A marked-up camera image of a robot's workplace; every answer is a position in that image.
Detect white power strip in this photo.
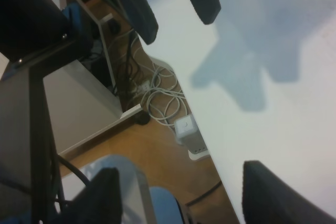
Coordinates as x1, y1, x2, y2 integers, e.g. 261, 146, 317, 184
129, 80, 151, 96

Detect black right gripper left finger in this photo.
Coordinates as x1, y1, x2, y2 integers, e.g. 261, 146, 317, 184
50, 168, 123, 224

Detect grey tangled cables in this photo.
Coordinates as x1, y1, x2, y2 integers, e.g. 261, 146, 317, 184
128, 35, 188, 127

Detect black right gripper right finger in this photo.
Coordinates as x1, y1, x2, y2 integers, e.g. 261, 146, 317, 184
242, 161, 335, 223

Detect white power adapter box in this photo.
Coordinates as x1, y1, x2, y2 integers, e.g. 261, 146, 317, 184
174, 114, 200, 144

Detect person leg in jeans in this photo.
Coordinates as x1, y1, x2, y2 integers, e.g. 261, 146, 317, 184
79, 155, 188, 223

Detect white cabinet frame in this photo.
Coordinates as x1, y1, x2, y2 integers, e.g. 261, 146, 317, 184
44, 0, 142, 155

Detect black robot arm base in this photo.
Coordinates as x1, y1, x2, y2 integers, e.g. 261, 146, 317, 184
1, 0, 80, 80

